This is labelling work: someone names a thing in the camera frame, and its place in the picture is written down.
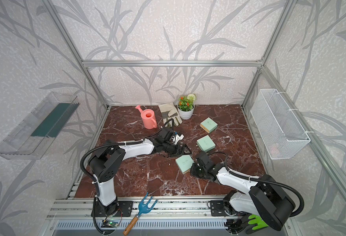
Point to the white wire mesh basket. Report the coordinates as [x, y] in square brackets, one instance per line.
[282, 133]

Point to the clear plastic wall shelf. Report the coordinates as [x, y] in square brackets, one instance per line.
[35, 134]

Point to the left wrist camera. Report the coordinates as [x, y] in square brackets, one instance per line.
[177, 138]

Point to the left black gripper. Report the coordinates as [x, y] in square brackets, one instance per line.
[178, 153]

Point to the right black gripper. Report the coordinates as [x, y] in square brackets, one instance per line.
[193, 169]

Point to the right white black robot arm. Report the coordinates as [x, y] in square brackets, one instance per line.
[272, 201]

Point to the pink watering can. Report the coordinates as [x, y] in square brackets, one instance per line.
[148, 117]

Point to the potted plant white pot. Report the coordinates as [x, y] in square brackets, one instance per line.
[186, 105]

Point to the green black garden glove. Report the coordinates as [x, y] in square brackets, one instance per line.
[252, 223]

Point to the grey work gloves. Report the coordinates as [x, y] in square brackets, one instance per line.
[169, 111]

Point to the mint drawer jewelry box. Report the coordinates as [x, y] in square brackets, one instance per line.
[184, 163]

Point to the blue garden fork wooden handle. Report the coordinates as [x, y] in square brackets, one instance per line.
[143, 209]

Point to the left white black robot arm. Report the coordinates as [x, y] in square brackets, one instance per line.
[101, 164]

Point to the small circuit board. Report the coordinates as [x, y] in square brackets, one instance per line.
[109, 224]

